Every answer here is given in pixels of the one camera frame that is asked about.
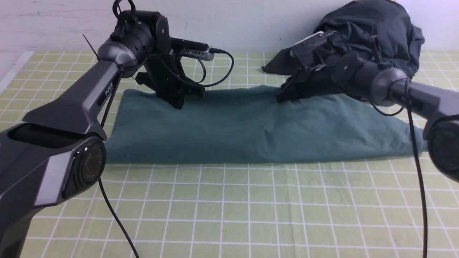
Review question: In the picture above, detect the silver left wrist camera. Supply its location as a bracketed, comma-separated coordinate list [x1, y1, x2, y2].
[171, 38, 214, 61]

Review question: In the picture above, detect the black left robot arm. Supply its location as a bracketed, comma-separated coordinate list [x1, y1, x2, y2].
[0, 7, 210, 258]

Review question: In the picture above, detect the dark teal crumpled garment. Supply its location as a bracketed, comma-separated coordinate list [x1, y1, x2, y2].
[314, 0, 425, 77]

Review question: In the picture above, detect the dark brown crumpled garment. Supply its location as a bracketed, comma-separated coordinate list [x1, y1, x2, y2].
[262, 48, 368, 102]

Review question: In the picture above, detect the green long-sleeve top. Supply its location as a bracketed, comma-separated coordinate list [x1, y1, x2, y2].
[105, 85, 413, 164]

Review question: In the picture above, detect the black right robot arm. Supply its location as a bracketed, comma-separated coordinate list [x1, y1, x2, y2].
[276, 52, 459, 181]

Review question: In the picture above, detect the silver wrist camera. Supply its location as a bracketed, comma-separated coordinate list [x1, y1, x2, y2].
[171, 38, 214, 61]
[289, 31, 336, 68]

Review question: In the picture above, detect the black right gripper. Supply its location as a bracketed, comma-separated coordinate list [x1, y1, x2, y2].
[276, 54, 359, 103]

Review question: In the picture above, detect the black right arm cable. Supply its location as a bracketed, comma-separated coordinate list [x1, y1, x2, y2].
[369, 36, 429, 258]

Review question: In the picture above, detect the green checkered tablecloth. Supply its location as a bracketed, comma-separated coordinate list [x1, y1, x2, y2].
[0, 51, 459, 258]

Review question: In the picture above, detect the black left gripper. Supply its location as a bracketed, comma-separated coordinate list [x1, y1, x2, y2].
[135, 53, 205, 110]

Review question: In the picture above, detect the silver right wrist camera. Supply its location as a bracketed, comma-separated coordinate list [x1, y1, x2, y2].
[289, 31, 336, 68]

